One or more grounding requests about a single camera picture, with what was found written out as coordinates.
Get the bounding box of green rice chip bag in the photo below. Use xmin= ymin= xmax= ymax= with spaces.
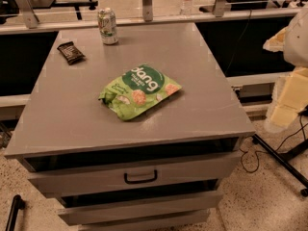
xmin=98 ymin=64 xmax=182 ymax=121

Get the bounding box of grey drawer cabinet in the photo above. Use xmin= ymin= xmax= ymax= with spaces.
xmin=4 ymin=22 xmax=257 ymax=231

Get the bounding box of dark brown snack bar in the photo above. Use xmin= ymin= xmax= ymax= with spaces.
xmin=57 ymin=41 xmax=85 ymax=64

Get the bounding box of green white soda can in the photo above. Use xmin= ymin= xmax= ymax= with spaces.
xmin=97 ymin=8 xmax=118 ymax=45

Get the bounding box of grey middle drawer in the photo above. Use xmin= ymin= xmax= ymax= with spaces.
xmin=58 ymin=191 xmax=222 ymax=225

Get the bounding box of grey drawer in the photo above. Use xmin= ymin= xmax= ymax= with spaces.
xmin=29 ymin=151 xmax=240 ymax=198
xmin=78 ymin=210 xmax=209 ymax=231
xmin=58 ymin=191 xmax=222 ymax=225

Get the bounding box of grey bottom drawer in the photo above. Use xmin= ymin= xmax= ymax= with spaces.
xmin=78 ymin=210 xmax=209 ymax=231

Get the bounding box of grey top drawer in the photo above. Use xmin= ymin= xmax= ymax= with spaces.
xmin=29 ymin=151 xmax=240 ymax=198

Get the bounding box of black metal stand leg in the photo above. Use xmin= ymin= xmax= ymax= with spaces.
xmin=252 ymin=134 xmax=308 ymax=197

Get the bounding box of black bar lower left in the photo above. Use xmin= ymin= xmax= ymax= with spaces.
xmin=5 ymin=194 xmax=25 ymax=231

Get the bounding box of black drawer handle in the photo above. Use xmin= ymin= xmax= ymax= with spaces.
xmin=123 ymin=169 xmax=158 ymax=185

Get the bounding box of black cable on floor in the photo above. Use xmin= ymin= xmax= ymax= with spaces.
xmin=239 ymin=114 xmax=308 ymax=174

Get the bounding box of metal railing frame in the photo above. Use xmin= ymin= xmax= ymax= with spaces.
xmin=0 ymin=0 xmax=307 ymax=35

